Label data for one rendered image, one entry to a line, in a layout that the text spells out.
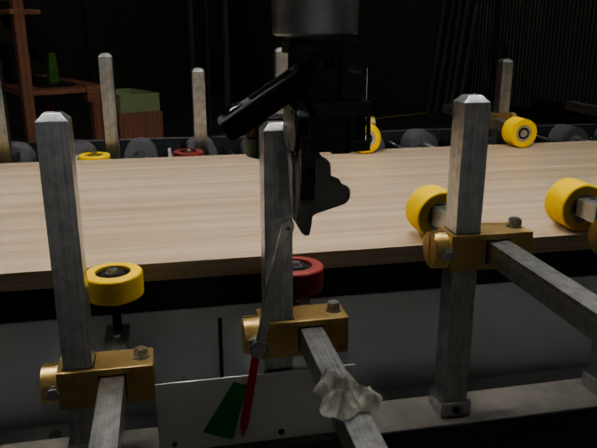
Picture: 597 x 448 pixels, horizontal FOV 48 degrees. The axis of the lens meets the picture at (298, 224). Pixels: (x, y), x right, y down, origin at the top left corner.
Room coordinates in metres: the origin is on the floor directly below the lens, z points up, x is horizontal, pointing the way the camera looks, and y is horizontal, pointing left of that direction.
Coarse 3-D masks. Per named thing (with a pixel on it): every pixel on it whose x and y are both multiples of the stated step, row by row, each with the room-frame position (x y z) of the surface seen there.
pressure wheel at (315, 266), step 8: (296, 256) 0.91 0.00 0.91; (296, 264) 0.87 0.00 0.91; (304, 264) 0.89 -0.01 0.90; (312, 264) 0.88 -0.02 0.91; (320, 264) 0.88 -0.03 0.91; (296, 272) 0.85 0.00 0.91; (304, 272) 0.85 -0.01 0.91; (312, 272) 0.85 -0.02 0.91; (320, 272) 0.86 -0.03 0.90; (296, 280) 0.84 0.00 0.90; (304, 280) 0.84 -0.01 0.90; (312, 280) 0.84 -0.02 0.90; (320, 280) 0.86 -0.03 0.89; (296, 288) 0.84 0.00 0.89; (304, 288) 0.84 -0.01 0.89; (312, 288) 0.84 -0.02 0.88; (320, 288) 0.86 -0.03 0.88; (296, 296) 0.84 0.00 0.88; (304, 296) 0.84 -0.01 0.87
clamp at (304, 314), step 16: (320, 304) 0.82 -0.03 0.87; (256, 320) 0.78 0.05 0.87; (288, 320) 0.77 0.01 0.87; (304, 320) 0.77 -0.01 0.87; (320, 320) 0.78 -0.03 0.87; (336, 320) 0.78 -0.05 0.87; (272, 336) 0.76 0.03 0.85; (288, 336) 0.77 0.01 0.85; (336, 336) 0.78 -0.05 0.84; (272, 352) 0.76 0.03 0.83; (288, 352) 0.77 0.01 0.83
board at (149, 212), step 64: (0, 192) 1.32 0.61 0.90; (128, 192) 1.32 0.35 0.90; (192, 192) 1.32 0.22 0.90; (256, 192) 1.32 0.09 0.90; (384, 192) 1.32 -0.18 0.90; (512, 192) 1.32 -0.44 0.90; (0, 256) 0.93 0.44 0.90; (128, 256) 0.93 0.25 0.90; (192, 256) 0.93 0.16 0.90; (256, 256) 0.93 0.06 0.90; (320, 256) 0.95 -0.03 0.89; (384, 256) 0.97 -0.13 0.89
